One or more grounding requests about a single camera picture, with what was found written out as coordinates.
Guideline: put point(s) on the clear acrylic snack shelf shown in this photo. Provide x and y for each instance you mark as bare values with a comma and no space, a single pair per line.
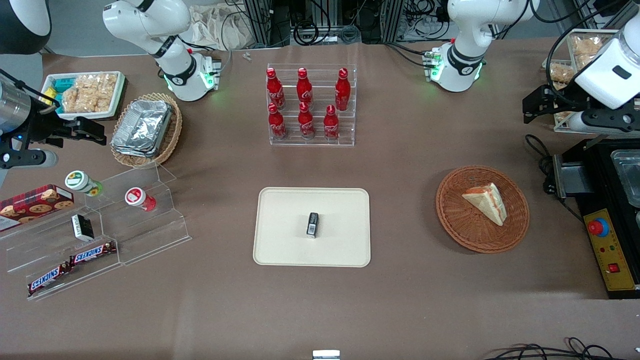
560,55

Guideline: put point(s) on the clear glass container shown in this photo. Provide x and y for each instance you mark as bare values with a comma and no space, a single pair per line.
630,175

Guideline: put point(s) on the aluminium frame post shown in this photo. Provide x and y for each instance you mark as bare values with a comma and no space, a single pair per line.
260,22
392,20

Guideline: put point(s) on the beige cloth bag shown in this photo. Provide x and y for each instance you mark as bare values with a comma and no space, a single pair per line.
220,27

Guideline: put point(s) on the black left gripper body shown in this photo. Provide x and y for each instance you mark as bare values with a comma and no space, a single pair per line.
559,98

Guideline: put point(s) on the Snickers chocolate bar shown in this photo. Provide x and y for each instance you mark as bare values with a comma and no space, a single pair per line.
92,253
47,279

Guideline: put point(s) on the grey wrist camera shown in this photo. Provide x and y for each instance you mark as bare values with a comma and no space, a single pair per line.
584,122
27,159

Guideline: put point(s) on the red lid cup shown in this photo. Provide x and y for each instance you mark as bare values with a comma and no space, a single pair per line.
137,197

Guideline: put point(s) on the triangle sandwich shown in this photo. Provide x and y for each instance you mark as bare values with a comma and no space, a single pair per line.
487,202

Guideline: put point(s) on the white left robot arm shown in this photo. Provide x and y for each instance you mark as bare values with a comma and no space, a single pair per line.
465,30

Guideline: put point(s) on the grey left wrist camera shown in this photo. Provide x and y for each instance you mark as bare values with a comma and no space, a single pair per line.
584,122

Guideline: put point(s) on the red plaid cookie box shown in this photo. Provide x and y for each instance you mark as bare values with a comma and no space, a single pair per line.
35,205

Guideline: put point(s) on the clear acrylic step stand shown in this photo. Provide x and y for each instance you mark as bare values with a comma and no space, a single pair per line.
35,250
150,235

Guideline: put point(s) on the red cola bottle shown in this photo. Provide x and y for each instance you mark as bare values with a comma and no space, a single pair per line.
331,126
306,125
304,92
342,92
275,92
277,125

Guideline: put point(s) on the bagged fried snack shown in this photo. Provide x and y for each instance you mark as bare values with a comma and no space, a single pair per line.
561,74
587,50

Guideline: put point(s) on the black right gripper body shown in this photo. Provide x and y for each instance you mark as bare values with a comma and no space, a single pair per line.
41,128

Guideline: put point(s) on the light oval wicker basket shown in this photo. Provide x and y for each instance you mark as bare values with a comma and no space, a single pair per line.
172,135

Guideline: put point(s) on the grey metal bracket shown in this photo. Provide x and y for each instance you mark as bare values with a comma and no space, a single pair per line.
567,177

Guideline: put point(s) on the black yellow control box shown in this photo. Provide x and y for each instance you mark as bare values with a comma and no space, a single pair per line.
612,265

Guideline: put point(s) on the teal snack packet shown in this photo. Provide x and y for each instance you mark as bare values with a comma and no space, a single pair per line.
62,85

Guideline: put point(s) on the beige plastic tray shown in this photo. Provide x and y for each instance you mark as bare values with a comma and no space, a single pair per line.
285,235

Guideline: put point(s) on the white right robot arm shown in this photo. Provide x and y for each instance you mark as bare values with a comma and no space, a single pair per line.
150,20

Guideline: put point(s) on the clear bag of crackers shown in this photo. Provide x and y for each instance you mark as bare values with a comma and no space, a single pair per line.
90,92

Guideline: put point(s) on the round brown wicker basket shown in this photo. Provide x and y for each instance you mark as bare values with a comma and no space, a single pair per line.
460,225

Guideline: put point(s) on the green sunflower lid cup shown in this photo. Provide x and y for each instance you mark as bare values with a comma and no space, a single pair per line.
79,181

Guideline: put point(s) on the red emergency stop button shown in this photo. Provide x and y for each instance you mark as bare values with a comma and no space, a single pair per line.
598,227

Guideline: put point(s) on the white rectangular snack tray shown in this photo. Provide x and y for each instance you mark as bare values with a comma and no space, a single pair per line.
120,85

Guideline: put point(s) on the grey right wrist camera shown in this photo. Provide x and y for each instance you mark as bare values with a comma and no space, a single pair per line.
27,159

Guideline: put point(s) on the stacked aluminium foil containers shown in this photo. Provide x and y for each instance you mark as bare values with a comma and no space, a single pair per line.
142,127

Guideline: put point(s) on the small black white box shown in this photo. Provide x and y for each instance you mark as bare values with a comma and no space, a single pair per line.
82,227

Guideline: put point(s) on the clear acrylic bottle rack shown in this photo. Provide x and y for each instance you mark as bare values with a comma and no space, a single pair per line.
320,142

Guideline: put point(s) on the white device at edge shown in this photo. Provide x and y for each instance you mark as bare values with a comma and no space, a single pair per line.
326,355

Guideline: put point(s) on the yellow snack packet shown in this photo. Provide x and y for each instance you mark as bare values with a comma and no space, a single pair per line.
49,96

